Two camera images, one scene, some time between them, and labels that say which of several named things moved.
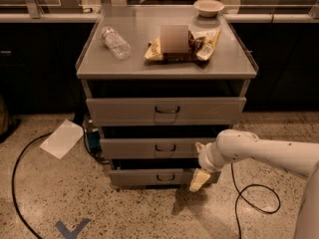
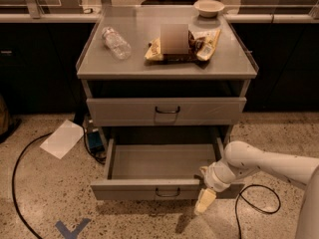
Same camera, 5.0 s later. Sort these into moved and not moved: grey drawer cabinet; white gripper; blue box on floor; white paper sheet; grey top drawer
Moved: white gripper
Not moved: grey drawer cabinet; blue box on floor; white paper sheet; grey top drawer
